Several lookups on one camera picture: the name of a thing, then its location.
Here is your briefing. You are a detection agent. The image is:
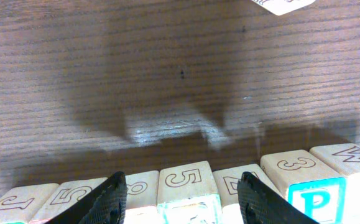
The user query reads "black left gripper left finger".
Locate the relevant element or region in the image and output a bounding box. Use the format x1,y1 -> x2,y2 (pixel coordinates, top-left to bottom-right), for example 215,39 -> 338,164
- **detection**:
46,171 -> 127,224

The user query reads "yellow O side block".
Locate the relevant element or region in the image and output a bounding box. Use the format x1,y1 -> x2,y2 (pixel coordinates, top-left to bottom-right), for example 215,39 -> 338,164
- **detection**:
252,0 -> 316,16

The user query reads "red U block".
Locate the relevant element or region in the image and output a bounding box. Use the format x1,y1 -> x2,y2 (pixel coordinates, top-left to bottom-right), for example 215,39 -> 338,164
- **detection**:
124,170 -> 161,224

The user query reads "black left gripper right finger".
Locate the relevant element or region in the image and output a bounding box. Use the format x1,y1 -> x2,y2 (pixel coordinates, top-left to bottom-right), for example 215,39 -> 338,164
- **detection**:
237,172 -> 318,224

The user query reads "red E wooden block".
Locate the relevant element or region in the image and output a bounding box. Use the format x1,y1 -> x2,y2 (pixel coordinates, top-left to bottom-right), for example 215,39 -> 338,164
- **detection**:
29,177 -> 107,224

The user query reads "red I block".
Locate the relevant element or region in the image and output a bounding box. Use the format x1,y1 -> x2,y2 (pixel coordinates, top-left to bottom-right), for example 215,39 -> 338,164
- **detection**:
213,164 -> 282,224

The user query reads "green N wooden block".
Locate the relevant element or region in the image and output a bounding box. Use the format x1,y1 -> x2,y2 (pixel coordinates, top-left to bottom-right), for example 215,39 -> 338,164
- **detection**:
0,183 -> 59,224

